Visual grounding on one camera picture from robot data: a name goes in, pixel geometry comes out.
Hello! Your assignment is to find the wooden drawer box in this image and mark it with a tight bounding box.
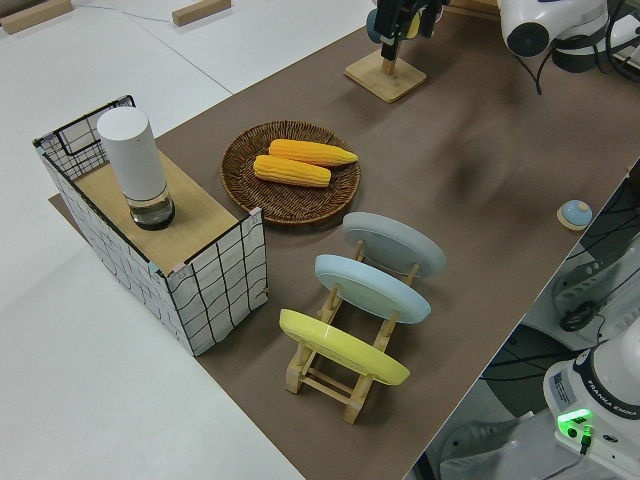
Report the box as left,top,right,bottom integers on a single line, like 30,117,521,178
443,0,503,20

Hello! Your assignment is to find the grey round plate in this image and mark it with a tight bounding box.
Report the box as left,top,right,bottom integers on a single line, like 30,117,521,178
342,211,447,279

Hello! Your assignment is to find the light blue round plate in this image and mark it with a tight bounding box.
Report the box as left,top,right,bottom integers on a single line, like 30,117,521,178
314,254,432,326

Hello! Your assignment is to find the short yellow corn cob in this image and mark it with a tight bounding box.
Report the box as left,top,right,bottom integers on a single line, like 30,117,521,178
253,154,333,189

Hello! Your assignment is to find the round brown wicker basket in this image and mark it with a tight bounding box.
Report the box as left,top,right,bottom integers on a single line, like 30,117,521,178
220,119,362,226

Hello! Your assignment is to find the long yellow corn cob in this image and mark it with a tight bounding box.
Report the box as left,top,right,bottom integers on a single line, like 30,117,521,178
268,139,360,168

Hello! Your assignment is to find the yellow round plate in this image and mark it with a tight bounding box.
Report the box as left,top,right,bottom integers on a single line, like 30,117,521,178
278,308,412,387

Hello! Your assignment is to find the wooden plate rack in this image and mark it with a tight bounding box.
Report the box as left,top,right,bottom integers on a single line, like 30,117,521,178
285,239,422,425

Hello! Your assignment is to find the wooden stand with square base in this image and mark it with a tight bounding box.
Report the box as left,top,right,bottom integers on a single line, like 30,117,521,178
343,42,428,104

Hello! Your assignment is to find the large brown table mat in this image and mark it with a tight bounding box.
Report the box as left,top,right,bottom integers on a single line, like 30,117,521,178
48,0,640,480

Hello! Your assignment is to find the white cylindrical dispenser bottle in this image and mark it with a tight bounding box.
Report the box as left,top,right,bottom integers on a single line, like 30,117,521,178
96,108,177,232

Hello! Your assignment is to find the black device with green light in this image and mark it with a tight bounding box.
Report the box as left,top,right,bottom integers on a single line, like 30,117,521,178
374,0,447,57

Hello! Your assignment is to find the short light wooden block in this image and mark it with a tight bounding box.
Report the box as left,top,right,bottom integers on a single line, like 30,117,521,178
171,0,233,27

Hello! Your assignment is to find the white power strip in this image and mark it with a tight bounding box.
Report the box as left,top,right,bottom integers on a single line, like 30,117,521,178
552,247,626,314

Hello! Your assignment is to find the black power plug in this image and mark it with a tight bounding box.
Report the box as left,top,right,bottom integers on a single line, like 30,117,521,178
559,303,597,332

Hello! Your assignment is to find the white toaster oven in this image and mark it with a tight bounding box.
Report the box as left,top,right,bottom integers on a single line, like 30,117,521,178
607,42,640,69

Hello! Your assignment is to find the long light wooden block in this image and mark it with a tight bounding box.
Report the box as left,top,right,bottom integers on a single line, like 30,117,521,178
0,0,75,36

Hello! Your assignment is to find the wire grid cabinet wooden top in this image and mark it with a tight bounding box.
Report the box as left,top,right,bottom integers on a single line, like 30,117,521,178
32,93,270,357

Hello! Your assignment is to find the thick black cable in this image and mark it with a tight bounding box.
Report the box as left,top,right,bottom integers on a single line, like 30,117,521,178
597,0,640,86

